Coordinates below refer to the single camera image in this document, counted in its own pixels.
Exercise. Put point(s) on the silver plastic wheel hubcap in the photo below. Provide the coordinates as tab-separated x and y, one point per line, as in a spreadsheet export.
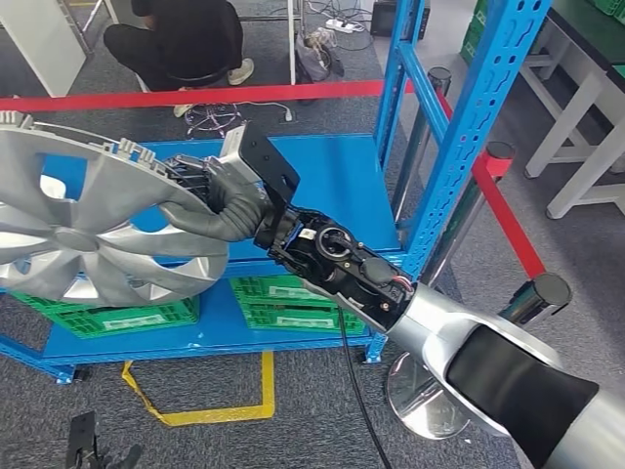
97	194

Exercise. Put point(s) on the yellow floor tape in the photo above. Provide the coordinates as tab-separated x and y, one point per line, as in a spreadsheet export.
268	382

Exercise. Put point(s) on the red barrier belt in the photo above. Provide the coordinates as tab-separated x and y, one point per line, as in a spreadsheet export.
244	94
513	226
443	103

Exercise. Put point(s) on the white power strip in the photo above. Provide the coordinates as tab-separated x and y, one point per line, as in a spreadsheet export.
339	26

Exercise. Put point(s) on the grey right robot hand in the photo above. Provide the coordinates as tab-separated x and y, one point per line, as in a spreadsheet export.
239	207

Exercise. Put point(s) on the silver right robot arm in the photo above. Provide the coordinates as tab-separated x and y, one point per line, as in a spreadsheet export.
439	324

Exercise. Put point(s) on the person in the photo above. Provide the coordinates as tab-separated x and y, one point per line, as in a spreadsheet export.
195	39

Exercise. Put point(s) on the black round stool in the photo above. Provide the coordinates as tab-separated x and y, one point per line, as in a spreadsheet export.
212	120

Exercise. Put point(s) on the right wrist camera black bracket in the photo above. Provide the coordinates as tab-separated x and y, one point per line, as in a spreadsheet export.
268	162

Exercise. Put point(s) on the black box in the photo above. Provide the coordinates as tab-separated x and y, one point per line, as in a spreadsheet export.
422	19

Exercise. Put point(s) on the white workbench dark top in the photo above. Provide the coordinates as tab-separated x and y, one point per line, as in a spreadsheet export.
586	26

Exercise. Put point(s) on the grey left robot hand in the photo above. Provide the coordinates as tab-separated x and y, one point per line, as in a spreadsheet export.
122	458

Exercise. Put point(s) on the white table leg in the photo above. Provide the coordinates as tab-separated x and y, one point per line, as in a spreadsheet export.
291	39

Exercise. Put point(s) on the white workbench green top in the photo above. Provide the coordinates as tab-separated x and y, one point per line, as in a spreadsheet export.
620	71

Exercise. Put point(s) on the green crate stack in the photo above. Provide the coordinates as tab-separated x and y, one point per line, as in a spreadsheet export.
473	35

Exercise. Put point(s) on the grey bag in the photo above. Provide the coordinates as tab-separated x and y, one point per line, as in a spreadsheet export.
312	65

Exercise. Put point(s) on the blue metal shelf rack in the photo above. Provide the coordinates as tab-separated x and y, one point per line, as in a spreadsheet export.
341	181

